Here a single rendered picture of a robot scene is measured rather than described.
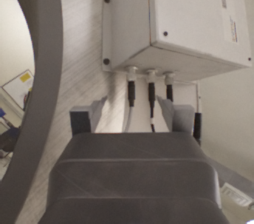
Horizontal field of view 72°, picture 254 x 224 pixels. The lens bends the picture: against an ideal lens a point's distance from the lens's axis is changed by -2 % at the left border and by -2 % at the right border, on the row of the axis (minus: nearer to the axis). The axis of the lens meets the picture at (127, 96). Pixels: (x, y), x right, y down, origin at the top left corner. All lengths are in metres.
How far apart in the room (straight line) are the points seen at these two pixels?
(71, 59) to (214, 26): 0.20
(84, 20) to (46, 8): 0.08
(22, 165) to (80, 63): 0.15
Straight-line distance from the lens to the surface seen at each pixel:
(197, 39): 0.23
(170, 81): 0.29
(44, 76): 0.21
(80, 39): 0.28
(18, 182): 0.21
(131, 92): 0.25
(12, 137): 4.85
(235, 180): 5.19
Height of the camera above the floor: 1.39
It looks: 26 degrees up
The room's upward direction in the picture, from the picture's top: 46 degrees clockwise
